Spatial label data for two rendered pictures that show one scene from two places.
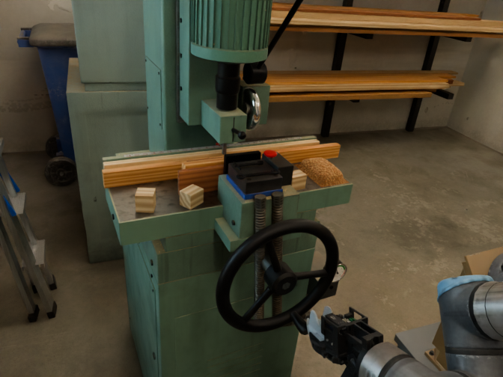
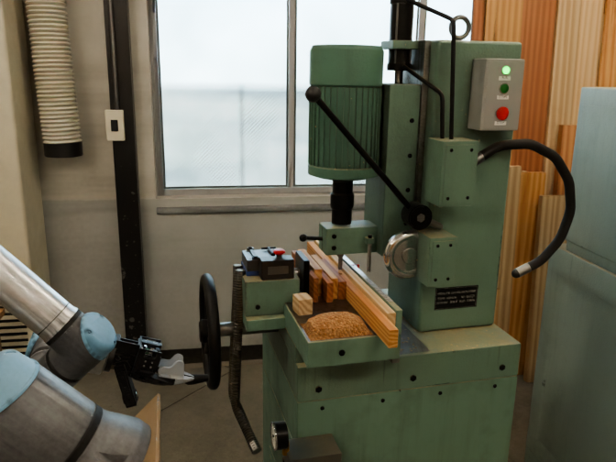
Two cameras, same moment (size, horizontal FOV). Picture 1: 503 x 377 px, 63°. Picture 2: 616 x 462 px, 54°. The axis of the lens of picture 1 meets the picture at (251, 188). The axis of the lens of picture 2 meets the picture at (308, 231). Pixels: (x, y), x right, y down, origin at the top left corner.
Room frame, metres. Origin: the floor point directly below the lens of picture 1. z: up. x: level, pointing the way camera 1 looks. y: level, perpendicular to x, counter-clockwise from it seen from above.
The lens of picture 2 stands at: (1.22, -1.40, 1.45)
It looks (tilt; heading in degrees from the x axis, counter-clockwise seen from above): 15 degrees down; 103
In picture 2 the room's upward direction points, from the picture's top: 1 degrees clockwise
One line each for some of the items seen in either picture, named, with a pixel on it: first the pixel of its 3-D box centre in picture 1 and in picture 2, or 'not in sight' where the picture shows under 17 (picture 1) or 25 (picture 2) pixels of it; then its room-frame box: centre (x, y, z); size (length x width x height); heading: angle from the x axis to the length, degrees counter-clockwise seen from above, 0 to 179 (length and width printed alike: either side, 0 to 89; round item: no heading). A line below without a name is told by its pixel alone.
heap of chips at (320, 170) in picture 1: (322, 167); (335, 321); (1.02, -0.19, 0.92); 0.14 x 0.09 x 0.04; 28
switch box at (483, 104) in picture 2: not in sight; (495, 94); (1.33, 0.10, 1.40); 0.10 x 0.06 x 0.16; 28
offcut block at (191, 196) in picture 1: (191, 196); not in sight; (0.80, 0.13, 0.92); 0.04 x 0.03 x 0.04; 148
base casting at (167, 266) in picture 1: (206, 196); (380, 334); (1.09, 0.14, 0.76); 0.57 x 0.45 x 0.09; 28
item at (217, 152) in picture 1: (222, 158); (347, 278); (1.00, 0.08, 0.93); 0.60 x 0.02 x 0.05; 118
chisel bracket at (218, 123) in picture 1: (223, 123); (348, 240); (1.00, 0.09, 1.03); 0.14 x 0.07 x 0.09; 28
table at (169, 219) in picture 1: (239, 200); (300, 302); (0.89, 0.03, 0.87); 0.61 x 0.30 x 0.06; 118
